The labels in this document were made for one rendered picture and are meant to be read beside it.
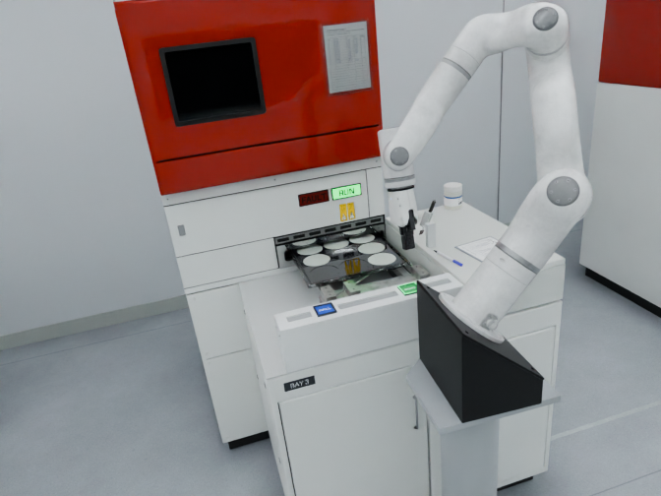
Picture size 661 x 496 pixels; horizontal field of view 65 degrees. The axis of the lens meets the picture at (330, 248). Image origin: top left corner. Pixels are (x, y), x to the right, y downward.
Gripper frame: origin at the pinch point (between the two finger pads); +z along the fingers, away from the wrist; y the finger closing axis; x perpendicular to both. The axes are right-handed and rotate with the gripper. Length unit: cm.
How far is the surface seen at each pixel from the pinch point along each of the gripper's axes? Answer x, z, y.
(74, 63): -105, -94, -191
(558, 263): 47.1, 16.6, 0.6
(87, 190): -118, -24, -206
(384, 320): -10.3, 20.8, 0.0
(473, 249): 29.0, 11.4, -17.0
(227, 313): -52, 28, -66
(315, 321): -30.0, 16.0, 0.6
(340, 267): -10.6, 13.4, -40.3
